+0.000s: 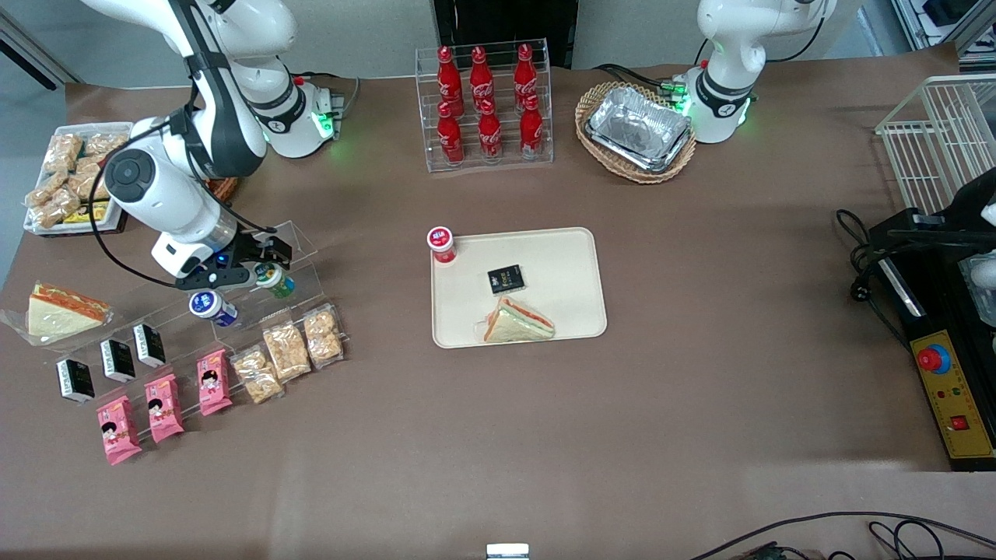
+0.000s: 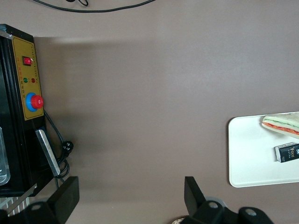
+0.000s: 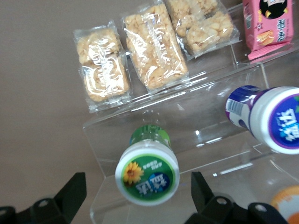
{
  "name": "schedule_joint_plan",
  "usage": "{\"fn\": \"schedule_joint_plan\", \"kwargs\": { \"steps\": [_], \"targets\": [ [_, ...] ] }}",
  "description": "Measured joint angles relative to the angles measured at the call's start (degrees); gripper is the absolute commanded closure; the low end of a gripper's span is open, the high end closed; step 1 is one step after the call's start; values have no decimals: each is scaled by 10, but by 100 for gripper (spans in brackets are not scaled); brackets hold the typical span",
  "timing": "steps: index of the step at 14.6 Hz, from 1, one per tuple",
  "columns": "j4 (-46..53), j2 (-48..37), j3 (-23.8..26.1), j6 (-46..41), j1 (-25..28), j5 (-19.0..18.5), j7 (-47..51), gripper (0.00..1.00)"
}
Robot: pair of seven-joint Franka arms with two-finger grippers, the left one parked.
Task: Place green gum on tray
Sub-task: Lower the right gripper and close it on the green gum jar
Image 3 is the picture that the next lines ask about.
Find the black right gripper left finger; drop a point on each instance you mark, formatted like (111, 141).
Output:
(67, 193)

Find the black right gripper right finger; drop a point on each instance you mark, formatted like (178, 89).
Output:
(205, 196)

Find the green gum bottle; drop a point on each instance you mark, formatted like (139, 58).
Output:
(147, 179)

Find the orange gum bottle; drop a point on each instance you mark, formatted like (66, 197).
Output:
(287, 205)

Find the clear acrylic step display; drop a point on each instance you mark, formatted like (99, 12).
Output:
(210, 105)

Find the clear wrapped rice crisp pack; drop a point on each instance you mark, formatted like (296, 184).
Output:
(203, 28)
(102, 67)
(154, 46)

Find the pink snack pack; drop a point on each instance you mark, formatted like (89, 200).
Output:
(268, 25)

